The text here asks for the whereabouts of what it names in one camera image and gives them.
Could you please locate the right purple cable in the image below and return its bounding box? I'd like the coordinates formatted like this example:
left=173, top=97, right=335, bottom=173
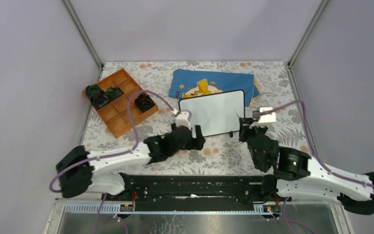
left=259, top=99, right=374, bottom=201

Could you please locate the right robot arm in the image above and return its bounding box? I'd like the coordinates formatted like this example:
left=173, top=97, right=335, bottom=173
left=239, top=117, right=374, bottom=215

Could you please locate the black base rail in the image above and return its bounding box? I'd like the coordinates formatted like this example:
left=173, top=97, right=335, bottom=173
left=106, top=174, right=285, bottom=212

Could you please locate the dark rolled fabric left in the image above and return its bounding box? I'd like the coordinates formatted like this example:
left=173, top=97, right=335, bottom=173
left=84, top=84, right=110, bottom=110

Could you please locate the floral table cloth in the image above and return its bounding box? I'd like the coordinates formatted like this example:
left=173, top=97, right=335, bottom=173
left=83, top=61, right=309, bottom=176

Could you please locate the purple cable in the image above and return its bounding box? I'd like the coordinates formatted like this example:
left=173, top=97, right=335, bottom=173
left=49, top=90, right=179, bottom=194
left=259, top=99, right=374, bottom=201

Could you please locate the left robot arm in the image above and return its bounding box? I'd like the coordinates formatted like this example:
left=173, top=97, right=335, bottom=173
left=54, top=125, right=206, bottom=200

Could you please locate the dark rolled fabric right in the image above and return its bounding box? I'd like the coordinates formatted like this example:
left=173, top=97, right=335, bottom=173
left=134, top=93, right=155, bottom=113

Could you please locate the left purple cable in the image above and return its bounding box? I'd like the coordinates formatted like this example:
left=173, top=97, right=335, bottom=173
left=49, top=90, right=179, bottom=194

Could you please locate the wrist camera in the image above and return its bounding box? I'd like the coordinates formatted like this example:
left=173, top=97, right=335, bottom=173
left=250, top=107, right=277, bottom=128
left=172, top=109, right=192, bottom=130

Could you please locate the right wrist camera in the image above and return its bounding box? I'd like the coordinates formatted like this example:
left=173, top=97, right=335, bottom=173
left=250, top=107, right=277, bottom=128

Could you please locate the orange compartment tray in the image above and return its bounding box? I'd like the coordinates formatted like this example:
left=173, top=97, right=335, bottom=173
left=93, top=69, right=159, bottom=138

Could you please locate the dark rolled fabric middle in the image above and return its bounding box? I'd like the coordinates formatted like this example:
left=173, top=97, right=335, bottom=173
left=106, top=86, right=124, bottom=101

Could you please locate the small whiteboard black frame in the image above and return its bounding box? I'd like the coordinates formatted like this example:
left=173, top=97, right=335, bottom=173
left=178, top=90, right=245, bottom=137

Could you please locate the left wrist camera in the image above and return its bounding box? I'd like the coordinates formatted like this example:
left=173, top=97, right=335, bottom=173
left=172, top=109, right=192, bottom=130

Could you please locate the dark rolled fabric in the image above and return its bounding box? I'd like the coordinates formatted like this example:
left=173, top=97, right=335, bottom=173
left=134, top=93, right=155, bottom=113
left=84, top=84, right=110, bottom=110
left=106, top=86, right=124, bottom=101

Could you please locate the blue cartoon cloth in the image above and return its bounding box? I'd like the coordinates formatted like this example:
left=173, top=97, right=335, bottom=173
left=168, top=69, right=261, bottom=105

